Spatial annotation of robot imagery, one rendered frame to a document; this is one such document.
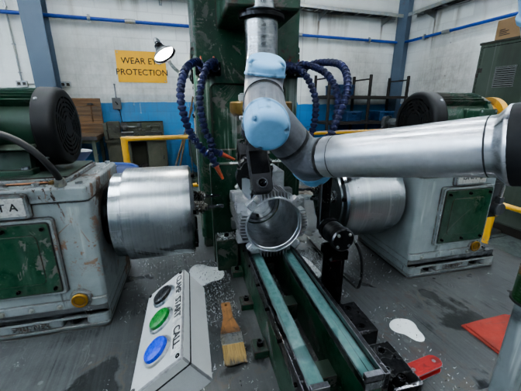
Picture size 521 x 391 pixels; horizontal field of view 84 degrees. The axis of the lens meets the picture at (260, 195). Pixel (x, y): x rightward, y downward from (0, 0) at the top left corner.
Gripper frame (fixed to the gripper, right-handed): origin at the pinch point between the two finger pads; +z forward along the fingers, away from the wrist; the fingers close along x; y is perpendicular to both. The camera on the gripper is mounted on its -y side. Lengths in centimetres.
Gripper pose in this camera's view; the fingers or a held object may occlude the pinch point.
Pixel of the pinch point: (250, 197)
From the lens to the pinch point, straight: 77.3
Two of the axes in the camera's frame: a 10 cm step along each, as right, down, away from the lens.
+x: -9.7, 0.7, -2.2
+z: -1.2, 6.8, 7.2
